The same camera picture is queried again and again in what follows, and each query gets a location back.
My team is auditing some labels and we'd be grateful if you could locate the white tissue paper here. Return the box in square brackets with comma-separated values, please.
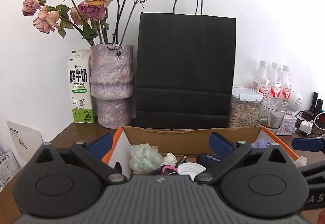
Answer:
[294, 156, 308, 167]

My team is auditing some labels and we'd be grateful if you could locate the wide white jar lid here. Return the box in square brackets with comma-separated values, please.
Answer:
[177, 163, 206, 181]

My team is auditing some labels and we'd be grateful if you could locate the purple knitted cloth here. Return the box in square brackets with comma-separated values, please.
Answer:
[251, 138, 271, 149]

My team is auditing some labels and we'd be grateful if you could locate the green item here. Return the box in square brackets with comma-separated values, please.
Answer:
[129, 143, 164, 174]

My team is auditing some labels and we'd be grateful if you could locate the white tissue ball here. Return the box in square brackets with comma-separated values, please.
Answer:
[163, 153, 177, 167]

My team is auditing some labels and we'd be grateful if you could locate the black braided cable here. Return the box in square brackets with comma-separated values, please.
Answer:
[148, 154, 189, 176]

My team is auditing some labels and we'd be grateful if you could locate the navy blue pouch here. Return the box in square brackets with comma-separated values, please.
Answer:
[196, 153, 220, 169]

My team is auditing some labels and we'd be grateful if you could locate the person right hand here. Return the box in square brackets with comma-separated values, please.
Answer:
[317, 209, 325, 224]

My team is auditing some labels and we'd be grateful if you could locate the white power adapter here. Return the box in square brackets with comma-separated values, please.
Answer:
[299, 121, 313, 135]

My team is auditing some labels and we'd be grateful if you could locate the white floral tin box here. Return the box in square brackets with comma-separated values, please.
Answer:
[276, 112, 297, 136]

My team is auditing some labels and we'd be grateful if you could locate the red cardboard box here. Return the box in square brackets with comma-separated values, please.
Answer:
[102, 126, 299, 178]

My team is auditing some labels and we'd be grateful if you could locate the black charger stand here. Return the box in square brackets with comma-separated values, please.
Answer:
[309, 92, 323, 115]

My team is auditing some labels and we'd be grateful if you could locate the white round speaker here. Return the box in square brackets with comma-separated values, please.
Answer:
[287, 91, 303, 112]

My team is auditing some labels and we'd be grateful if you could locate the seed container white lid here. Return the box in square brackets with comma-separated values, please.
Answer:
[228, 86, 263, 128]

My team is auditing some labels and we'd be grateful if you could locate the clear glass cup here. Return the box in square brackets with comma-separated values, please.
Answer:
[257, 100, 286, 134]

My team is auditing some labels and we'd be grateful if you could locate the water bottle right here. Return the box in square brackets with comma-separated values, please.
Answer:
[280, 65, 293, 99]

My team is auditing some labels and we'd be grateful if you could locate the water bottle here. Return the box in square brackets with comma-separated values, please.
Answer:
[252, 60, 271, 98]
[280, 65, 293, 99]
[269, 62, 282, 98]

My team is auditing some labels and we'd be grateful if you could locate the water bottle middle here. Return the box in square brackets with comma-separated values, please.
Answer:
[269, 62, 282, 98]

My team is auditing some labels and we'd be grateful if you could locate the white envelope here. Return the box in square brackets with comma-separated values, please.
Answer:
[7, 120, 43, 162]

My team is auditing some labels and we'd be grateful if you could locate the water bottle left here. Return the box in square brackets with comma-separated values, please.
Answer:
[252, 60, 271, 98]

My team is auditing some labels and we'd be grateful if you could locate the purple ceramic vase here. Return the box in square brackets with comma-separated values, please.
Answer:
[90, 44, 134, 129]

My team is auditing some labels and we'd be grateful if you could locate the milk carton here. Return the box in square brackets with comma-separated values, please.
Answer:
[67, 49, 96, 123]

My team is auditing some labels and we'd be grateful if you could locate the black paper bag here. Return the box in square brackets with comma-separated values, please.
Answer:
[132, 0, 236, 129]

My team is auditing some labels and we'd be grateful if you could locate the dried pink roses bouquet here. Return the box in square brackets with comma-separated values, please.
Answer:
[22, 0, 147, 50]

